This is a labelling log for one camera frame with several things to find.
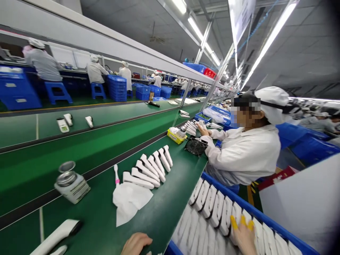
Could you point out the white partition board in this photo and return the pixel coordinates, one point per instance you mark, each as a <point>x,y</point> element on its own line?
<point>302,202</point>

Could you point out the blue trays with parts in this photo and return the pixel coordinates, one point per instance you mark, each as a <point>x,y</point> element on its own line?
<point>216,114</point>

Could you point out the metal-capped solvent bottle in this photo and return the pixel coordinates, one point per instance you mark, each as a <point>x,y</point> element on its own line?
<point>72,184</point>

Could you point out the person's left fingers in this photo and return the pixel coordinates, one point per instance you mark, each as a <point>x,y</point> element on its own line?
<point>145,240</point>

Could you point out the white wipe cloth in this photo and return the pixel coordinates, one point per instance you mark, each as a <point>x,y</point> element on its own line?
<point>130,199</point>

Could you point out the stack of blue crates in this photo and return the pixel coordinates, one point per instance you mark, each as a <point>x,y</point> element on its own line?
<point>117,87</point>
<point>17,89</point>

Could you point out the person's right hand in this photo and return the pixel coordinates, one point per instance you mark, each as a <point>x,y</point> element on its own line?
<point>245,240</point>

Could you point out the blue bin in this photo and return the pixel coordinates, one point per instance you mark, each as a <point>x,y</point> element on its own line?
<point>195,67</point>

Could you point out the black handheld device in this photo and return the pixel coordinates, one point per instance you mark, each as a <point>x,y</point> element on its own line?
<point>154,103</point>

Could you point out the small black fan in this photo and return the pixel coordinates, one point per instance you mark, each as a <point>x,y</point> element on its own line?
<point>194,146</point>

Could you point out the red bin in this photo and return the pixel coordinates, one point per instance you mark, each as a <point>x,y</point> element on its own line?
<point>209,73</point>

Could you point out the long blue crate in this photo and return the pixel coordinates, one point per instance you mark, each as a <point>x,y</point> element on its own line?
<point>261,216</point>

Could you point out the pile of white thermometers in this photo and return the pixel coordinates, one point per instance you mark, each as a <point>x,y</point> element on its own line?
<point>191,127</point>

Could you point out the green conveyor belt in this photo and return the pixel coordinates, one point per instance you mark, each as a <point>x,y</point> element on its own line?
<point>87,148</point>

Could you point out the hanging white sign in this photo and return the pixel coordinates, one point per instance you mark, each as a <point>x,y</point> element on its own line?
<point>240,18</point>

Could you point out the white thermometer with black tip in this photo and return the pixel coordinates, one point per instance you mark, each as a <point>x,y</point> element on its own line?
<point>57,235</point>

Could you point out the small white plastic part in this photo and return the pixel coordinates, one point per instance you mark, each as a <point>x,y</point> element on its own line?
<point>59,250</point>

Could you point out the yellow box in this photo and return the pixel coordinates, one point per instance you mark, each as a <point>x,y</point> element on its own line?
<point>175,137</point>

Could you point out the blue plastic stool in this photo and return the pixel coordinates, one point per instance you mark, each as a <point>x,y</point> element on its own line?
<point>98,90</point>
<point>57,91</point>

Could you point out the red carton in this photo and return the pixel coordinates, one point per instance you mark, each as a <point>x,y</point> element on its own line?
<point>277,178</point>

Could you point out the pink toothbrush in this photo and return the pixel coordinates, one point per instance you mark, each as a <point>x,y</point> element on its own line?
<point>116,175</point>

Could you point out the row of white thermometers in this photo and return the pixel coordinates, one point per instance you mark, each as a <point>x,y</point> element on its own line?
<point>150,167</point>

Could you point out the small metal-capped bottle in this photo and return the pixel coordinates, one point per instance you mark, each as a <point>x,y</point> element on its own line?
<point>182,131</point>

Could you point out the person's left hand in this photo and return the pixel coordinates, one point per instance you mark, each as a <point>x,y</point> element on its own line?
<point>134,244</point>

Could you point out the white device with green screen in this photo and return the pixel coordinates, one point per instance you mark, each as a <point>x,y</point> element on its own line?
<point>62,125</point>

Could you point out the rows of white thermometer housings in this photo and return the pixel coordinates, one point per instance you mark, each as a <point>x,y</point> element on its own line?
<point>212,220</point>

